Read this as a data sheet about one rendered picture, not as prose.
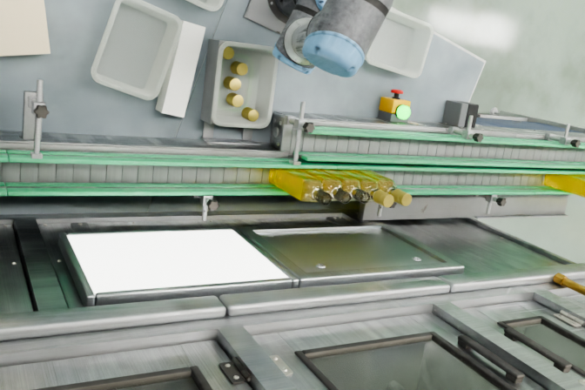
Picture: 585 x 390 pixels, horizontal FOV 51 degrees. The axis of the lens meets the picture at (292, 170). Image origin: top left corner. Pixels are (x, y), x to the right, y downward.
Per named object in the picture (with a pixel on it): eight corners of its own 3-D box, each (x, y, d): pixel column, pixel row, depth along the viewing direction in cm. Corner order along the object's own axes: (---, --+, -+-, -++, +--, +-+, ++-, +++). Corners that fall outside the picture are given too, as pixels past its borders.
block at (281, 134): (267, 145, 174) (278, 151, 168) (272, 112, 172) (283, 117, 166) (279, 146, 176) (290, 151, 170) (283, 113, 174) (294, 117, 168)
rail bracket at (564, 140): (541, 139, 219) (574, 147, 207) (546, 119, 217) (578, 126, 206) (548, 139, 221) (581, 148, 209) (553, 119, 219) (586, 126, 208)
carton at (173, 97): (155, 109, 163) (161, 112, 158) (176, 19, 159) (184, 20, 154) (177, 113, 166) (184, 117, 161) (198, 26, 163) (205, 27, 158)
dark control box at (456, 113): (440, 122, 211) (457, 126, 204) (445, 99, 209) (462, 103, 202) (458, 124, 215) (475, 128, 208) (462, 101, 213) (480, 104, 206)
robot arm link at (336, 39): (330, 28, 166) (398, 10, 113) (304, 77, 167) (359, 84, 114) (291, 6, 163) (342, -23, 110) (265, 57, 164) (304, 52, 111)
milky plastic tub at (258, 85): (199, 120, 169) (211, 125, 162) (208, 37, 164) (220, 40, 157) (257, 124, 177) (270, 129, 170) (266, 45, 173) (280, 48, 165)
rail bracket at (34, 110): (16, 140, 145) (26, 163, 126) (20, 70, 142) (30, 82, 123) (38, 141, 148) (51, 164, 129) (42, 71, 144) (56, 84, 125)
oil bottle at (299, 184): (267, 182, 169) (305, 205, 151) (270, 162, 168) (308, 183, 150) (285, 182, 172) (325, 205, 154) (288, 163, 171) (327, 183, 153)
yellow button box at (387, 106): (376, 117, 198) (390, 121, 191) (379, 94, 196) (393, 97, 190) (393, 118, 201) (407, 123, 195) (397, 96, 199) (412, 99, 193)
